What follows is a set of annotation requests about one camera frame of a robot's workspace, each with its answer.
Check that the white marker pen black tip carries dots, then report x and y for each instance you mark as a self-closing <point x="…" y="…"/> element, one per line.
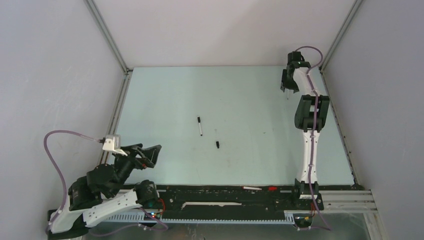
<point x="200" y="126"/>

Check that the white pen red cap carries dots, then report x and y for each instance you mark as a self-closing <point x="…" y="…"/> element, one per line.
<point x="260" y="188"/>

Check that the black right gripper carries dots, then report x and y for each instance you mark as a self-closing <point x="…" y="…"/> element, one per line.
<point x="285" y="84"/>

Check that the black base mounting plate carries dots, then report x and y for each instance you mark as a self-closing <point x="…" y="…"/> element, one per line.
<point x="228" y="203"/>

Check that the aluminium frame rail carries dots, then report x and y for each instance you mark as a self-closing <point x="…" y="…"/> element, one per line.
<point x="119" y="94"/>
<point x="325" y="69"/>

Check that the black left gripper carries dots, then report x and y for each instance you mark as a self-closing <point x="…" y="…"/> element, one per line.
<point x="149" y="156"/>

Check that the aluminium frame rail right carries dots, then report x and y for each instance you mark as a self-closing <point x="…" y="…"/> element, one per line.
<point x="325" y="69"/>

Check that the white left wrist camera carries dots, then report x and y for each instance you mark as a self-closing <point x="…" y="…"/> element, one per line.
<point x="112" y="143"/>

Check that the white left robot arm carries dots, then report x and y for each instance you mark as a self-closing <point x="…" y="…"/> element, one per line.
<point x="93" y="198"/>

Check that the aluminium frame rail left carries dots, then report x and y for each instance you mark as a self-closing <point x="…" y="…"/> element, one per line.
<point x="119" y="94"/>

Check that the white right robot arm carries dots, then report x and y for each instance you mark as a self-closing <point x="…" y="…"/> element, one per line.
<point x="310" y="118"/>

